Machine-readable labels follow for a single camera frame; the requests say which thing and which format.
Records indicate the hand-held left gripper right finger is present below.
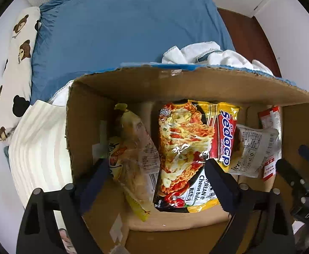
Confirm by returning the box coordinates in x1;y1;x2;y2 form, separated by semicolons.
203;159;296;254

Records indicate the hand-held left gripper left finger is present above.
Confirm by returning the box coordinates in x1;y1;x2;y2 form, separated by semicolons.
16;158;113;254

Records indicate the yellow instant noodle packet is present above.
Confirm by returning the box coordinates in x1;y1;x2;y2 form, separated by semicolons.
152;99;242;214

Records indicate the cardboard box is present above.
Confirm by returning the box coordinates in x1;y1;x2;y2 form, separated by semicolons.
65;63;309;254

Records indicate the white printed snack packet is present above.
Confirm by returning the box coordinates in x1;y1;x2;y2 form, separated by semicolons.
227;124;282;178

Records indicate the yellow clear snack packet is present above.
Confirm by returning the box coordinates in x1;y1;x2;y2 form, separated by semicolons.
108;103;160;222

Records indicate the red and white snack packet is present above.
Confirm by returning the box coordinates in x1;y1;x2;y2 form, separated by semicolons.
258;106;283;182

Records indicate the white striped blanket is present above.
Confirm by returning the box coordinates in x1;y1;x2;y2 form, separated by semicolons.
8;100;75;231

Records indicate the white cloth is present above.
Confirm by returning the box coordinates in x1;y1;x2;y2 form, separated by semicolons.
162;41;274;75

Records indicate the bear print pillow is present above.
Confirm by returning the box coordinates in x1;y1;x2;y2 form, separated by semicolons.
0;7;42;145

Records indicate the blue bedsheet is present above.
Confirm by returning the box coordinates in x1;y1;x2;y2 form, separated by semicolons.
30;0;236;105

